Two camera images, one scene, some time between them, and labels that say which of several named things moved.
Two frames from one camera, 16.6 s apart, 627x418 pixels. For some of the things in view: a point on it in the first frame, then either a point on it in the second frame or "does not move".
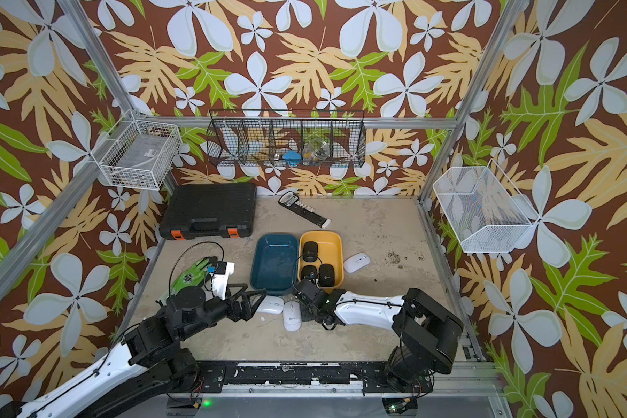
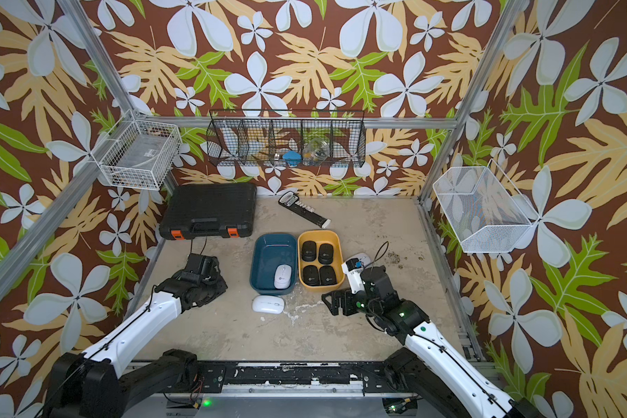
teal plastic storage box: [274, 265] does not move
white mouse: [356, 262] does not move
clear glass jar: [315, 151] does not move
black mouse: [309, 271] does not move
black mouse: [326, 275] does not move
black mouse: [310, 251] does not move
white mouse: [292, 316] → [283, 276]
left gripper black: [246, 310] → [222, 285]
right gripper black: [305, 315] → [334, 306]
